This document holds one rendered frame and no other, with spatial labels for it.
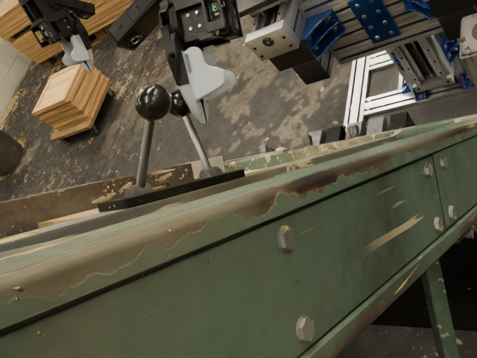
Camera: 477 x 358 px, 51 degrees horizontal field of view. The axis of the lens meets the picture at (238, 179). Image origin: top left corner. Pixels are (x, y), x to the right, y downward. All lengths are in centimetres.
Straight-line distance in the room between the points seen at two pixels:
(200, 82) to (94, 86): 377
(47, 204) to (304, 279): 78
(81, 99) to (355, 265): 397
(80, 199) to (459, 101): 146
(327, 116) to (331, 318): 232
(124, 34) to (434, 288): 57
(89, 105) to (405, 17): 316
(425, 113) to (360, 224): 172
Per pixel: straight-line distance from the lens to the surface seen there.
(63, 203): 104
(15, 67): 703
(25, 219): 100
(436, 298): 83
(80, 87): 428
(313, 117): 267
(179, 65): 62
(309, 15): 158
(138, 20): 67
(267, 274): 26
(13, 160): 543
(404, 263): 42
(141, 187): 55
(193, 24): 63
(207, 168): 63
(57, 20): 126
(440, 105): 206
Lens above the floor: 173
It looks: 39 degrees down
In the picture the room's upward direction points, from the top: 51 degrees counter-clockwise
